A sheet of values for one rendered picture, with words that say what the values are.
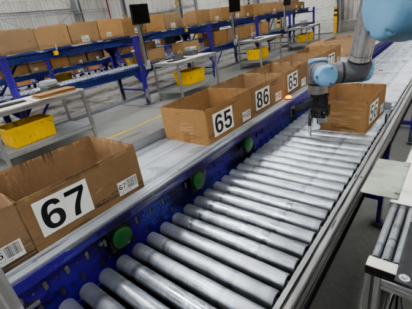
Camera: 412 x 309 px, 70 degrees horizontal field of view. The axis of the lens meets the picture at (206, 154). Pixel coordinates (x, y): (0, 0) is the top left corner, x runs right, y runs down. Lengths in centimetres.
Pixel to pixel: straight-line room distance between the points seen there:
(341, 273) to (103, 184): 144
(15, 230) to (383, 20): 94
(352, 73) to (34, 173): 131
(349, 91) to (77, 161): 165
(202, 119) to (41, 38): 476
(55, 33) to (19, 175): 488
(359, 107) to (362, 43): 44
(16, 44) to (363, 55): 509
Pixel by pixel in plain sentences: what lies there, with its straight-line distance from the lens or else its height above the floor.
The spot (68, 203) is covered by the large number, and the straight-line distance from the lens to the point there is 96.
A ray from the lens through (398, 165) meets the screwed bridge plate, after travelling 144.
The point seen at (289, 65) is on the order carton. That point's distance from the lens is 234.
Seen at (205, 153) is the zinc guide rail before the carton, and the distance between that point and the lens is 125.
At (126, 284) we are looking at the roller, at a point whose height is 75.
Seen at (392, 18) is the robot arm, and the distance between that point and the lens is 61.
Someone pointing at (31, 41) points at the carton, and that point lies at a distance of 576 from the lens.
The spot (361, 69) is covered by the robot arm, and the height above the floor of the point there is 113.
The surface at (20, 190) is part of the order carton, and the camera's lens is 121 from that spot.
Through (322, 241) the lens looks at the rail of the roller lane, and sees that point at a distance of 99.
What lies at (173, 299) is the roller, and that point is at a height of 74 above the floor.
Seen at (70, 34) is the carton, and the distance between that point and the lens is 607.
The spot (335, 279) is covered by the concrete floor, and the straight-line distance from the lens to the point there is 191.
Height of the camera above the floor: 139
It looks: 24 degrees down
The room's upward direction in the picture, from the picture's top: 9 degrees counter-clockwise
